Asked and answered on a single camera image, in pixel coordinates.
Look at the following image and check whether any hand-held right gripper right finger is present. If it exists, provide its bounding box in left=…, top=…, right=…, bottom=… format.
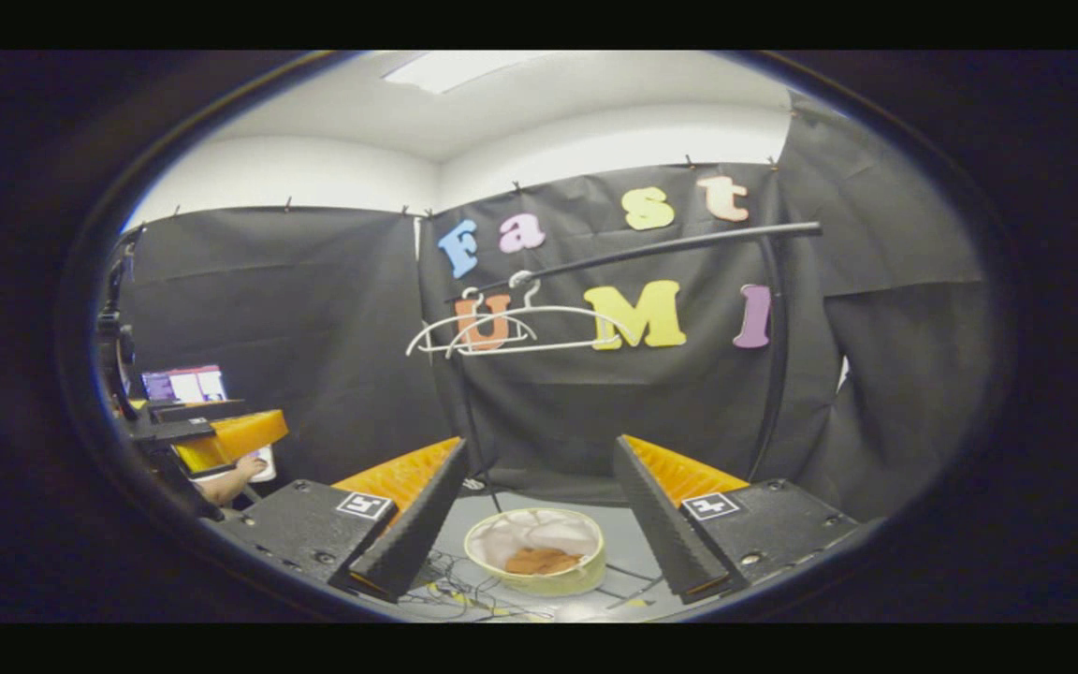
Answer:
left=612, top=433, right=866, bottom=605

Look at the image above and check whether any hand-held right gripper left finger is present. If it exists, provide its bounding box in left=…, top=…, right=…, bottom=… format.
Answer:
left=210, top=436, right=471, bottom=603

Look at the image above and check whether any brown jacket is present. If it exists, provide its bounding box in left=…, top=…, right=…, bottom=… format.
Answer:
left=502, top=546, right=587, bottom=577

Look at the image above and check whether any white clothes hanger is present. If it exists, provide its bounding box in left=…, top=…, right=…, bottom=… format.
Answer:
left=406, top=286, right=540, bottom=359
left=445, top=270, right=634, bottom=357

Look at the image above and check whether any computer monitor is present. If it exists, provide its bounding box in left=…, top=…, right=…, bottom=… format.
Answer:
left=139, top=363, right=229, bottom=405

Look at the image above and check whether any black backdrop cloth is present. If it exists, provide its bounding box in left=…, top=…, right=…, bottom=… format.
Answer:
left=118, top=89, right=989, bottom=525

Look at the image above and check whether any ceiling light panel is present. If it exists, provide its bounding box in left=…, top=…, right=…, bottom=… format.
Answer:
left=382, top=51, right=554, bottom=95

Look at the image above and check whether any black clothes rail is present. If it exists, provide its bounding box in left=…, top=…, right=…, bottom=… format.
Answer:
left=445, top=221, right=823, bottom=514

